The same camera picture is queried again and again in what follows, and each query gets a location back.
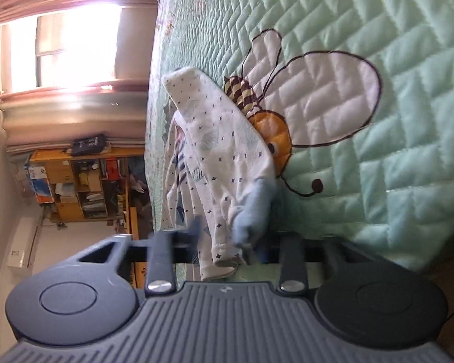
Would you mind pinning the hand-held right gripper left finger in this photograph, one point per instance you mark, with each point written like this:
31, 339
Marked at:
191, 238

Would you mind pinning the wooden bookshelf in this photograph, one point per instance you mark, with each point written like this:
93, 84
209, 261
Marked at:
60, 170

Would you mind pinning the dark blue bag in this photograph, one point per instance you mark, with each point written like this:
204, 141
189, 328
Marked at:
138, 170

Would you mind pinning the green quilted bee bedspread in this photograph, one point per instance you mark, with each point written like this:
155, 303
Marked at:
363, 121

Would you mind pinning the black bag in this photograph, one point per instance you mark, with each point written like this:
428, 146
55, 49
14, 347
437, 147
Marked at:
89, 145

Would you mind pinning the wooden desk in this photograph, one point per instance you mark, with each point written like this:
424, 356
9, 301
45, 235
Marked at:
134, 227

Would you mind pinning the white air conditioner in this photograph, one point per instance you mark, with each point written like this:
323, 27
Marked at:
21, 242

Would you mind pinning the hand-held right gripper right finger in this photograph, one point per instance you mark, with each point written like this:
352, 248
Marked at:
266, 253

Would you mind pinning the white star-print garment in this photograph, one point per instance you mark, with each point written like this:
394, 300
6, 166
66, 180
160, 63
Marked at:
219, 140

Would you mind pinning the blue and white box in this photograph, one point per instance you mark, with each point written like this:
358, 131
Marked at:
41, 187

